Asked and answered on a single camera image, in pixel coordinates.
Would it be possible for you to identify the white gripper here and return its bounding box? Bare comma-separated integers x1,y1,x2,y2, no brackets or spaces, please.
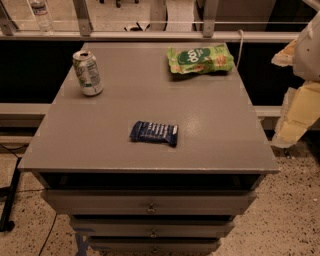
271,11,320,148

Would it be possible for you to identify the green rice chip bag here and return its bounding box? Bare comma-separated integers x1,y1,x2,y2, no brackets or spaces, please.
167,44,234,74

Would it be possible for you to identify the blue snack bar wrapper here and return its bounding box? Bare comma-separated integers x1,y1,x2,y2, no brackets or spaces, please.
130,121,178,147

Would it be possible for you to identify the white green soda can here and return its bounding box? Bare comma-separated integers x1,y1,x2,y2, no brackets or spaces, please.
73,50,103,96

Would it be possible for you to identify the bottom grey drawer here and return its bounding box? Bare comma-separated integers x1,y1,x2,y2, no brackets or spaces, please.
88,237,220,252

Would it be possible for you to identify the grey drawer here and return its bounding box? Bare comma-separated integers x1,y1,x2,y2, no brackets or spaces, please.
88,237,220,252
42,190,256,216
71,219,234,238

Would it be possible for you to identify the middle grey drawer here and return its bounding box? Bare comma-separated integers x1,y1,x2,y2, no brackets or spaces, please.
71,219,234,238

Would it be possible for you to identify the top grey drawer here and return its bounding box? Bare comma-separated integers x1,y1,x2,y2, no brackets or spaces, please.
42,190,256,216

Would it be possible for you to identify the clear plastic water bottle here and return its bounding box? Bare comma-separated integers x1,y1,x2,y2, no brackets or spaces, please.
28,0,54,35

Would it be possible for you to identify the black stand leg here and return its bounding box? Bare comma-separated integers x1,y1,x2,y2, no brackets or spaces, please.
0,158,21,232

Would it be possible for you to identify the white hanging cable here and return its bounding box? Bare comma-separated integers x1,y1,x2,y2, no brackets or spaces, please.
235,29,245,69

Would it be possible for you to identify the metal railing frame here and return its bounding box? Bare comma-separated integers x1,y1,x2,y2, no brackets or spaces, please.
0,0,320,131

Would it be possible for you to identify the black floor cable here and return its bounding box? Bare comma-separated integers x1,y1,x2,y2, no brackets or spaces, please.
0,143,58,256

